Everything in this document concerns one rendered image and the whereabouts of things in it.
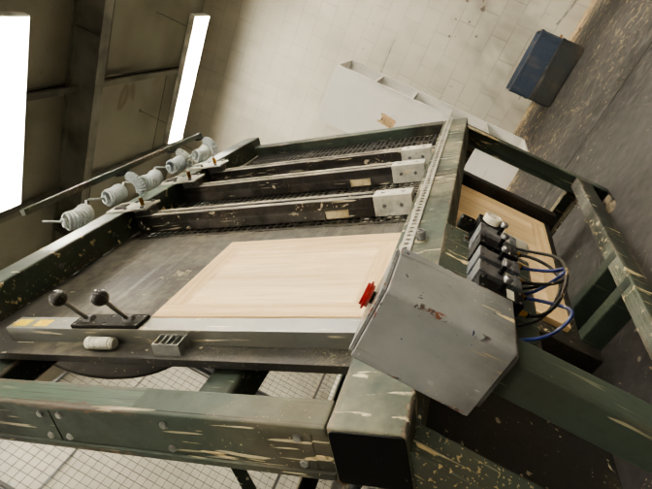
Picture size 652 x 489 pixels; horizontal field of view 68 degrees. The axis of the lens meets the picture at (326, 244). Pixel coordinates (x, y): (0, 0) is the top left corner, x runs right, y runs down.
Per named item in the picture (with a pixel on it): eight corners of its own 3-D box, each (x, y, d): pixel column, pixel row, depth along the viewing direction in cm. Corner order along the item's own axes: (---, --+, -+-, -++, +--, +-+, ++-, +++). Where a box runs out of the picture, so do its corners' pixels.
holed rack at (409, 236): (409, 256, 115) (408, 254, 114) (397, 256, 116) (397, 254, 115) (452, 118, 256) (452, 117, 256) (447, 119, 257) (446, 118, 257)
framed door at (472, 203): (567, 333, 160) (571, 328, 159) (417, 258, 164) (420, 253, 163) (541, 227, 237) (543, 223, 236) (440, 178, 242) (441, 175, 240)
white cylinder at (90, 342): (85, 351, 112) (113, 352, 109) (81, 341, 111) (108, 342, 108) (94, 343, 115) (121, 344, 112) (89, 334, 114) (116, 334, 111)
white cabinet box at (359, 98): (529, 153, 458) (337, 63, 475) (497, 204, 487) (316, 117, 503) (524, 139, 511) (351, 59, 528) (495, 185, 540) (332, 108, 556)
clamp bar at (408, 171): (425, 182, 181) (418, 118, 172) (165, 206, 221) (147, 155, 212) (428, 174, 190) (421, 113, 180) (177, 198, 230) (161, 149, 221)
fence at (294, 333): (367, 349, 92) (364, 333, 91) (12, 341, 125) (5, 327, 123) (373, 335, 97) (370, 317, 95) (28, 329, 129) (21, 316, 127)
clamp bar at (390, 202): (412, 216, 151) (403, 141, 142) (114, 237, 192) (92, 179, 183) (416, 205, 160) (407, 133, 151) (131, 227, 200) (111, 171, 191)
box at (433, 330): (526, 358, 55) (383, 286, 56) (472, 421, 61) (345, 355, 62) (520, 303, 65) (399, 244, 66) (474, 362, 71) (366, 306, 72)
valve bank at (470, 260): (599, 337, 78) (463, 270, 80) (547, 393, 85) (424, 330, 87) (559, 219, 121) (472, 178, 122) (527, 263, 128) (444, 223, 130)
